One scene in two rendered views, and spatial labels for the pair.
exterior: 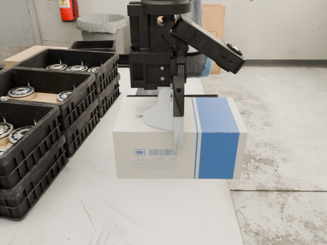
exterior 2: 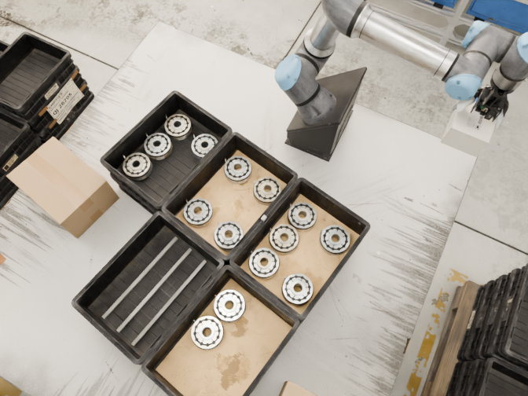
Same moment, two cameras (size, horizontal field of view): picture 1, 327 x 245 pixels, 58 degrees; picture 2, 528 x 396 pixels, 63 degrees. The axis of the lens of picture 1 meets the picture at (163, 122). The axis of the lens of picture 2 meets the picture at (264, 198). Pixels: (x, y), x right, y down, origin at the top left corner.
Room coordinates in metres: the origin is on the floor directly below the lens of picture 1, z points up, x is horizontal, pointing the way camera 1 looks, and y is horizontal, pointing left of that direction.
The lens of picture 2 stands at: (0.69, 1.01, 2.28)
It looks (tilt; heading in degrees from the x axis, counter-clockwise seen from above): 66 degrees down; 296
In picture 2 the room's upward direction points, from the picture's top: 1 degrees clockwise
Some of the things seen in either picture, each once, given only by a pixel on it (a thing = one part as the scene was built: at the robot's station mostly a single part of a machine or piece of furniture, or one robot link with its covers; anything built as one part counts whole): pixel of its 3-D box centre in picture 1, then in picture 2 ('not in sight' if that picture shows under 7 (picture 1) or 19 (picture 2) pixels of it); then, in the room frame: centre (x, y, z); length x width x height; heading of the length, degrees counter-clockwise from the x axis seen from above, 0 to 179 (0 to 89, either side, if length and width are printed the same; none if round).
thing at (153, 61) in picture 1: (160, 44); (493, 96); (0.43, 0.00, 1.25); 0.09 x 0.08 x 0.12; 89
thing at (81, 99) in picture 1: (35, 98); (232, 199); (1.06, 0.50, 0.87); 0.40 x 0.30 x 0.11; 79
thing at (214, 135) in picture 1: (177, 135); (472, 119); (0.43, -0.02, 1.09); 0.20 x 0.12 x 0.09; 89
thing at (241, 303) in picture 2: not in sight; (229, 305); (0.89, 0.83, 0.86); 0.10 x 0.10 x 0.01
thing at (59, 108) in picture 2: not in sight; (65, 100); (2.23, 0.24, 0.41); 0.31 x 0.02 x 0.16; 89
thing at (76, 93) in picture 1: (32, 86); (231, 192); (1.06, 0.50, 0.92); 0.40 x 0.30 x 0.02; 79
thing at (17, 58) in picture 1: (40, 66); (65, 187); (1.67, 0.72, 0.78); 0.30 x 0.22 x 0.16; 168
